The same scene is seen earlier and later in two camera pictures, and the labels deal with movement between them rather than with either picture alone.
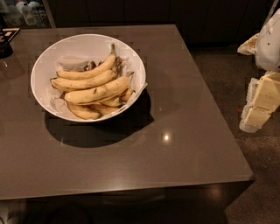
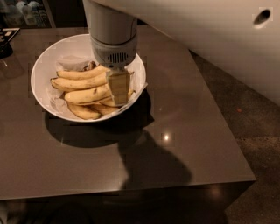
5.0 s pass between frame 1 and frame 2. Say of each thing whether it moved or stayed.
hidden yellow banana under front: stayed
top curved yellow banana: stayed
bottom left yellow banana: stayed
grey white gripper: moved
